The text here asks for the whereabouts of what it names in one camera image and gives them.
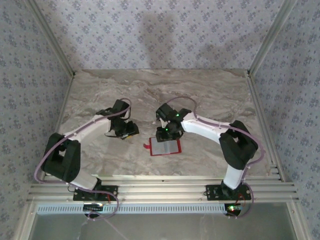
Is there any red card holder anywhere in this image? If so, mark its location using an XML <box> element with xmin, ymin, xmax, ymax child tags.
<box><xmin>143</xmin><ymin>137</ymin><xmax>182</xmax><ymax>157</ymax></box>

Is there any black circuit board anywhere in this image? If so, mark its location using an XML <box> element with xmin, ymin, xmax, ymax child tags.
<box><xmin>83</xmin><ymin>203</ymin><xmax>105</xmax><ymax>212</ymax></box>

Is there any circuit board with lights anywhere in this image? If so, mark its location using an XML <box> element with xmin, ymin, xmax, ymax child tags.
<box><xmin>224</xmin><ymin>203</ymin><xmax>245</xmax><ymax>216</ymax></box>

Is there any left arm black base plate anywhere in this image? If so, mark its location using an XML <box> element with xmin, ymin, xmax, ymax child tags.
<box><xmin>73</xmin><ymin>185</ymin><xmax>119</xmax><ymax>201</ymax></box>

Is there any aluminium table side rail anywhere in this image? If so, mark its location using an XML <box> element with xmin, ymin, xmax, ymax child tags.
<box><xmin>246</xmin><ymin>71</ymin><xmax>287</xmax><ymax>183</ymax></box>
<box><xmin>38</xmin><ymin>73</ymin><xmax>77</xmax><ymax>185</ymax></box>

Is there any aluminium rail beam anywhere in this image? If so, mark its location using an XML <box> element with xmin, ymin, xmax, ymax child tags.
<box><xmin>26</xmin><ymin>174</ymin><xmax>300</xmax><ymax>203</ymax></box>

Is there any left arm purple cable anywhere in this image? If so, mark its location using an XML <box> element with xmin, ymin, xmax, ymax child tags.
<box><xmin>33</xmin><ymin>97</ymin><xmax>132</xmax><ymax>222</ymax></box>

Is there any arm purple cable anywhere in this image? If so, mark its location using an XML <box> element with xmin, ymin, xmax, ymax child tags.
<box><xmin>33</xmin><ymin>97</ymin><xmax>132</xmax><ymax>222</ymax></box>
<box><xmin>163</xmin><ymin>96</ymin><xmax>267</xmax><ymax>220</ymax></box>

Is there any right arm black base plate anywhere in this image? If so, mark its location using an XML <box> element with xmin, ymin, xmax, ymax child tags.
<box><xmin>205</xmin><ymin>184</ymin><xmax>252</xmax><ymax>201</ymax></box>

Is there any grey slotted cable duct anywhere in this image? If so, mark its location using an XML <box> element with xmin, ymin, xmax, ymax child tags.
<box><xmin>36</xmin><ymin>202</ymin><xmax>227</xmax><ymax>215</ymax></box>

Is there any aluminium frame post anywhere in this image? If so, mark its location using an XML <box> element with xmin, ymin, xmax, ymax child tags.
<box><xmin>24</xmin><ymin>0</ymin><xmax>77</xmax><ymax>76</ymax></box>
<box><xmin>247</xmin><ymin>0</ymin><xmax>299</xmax><ymax>76</ymax></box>

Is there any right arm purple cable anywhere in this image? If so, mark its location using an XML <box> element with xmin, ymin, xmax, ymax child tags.
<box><xmin>163</xmin><ymin>96</ymin><xmax>267</xmax><ymax>220</ymax></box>

